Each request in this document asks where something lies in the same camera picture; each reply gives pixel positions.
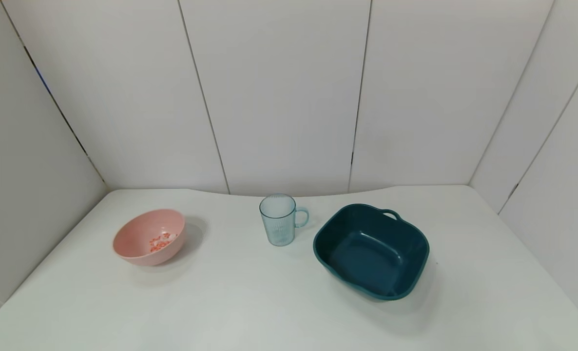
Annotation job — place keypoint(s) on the translucent blue ribbed cup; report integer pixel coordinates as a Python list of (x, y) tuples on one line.
[(279, 226)]

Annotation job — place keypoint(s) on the red and white solid pieces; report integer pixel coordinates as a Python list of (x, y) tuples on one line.
[(162, 242)]

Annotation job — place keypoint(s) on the pink plastic bowl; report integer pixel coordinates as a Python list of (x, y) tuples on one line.
[(143, 239)]

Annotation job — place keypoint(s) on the dark teal plastic basin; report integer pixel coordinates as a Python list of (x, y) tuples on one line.
[(372, 251)]

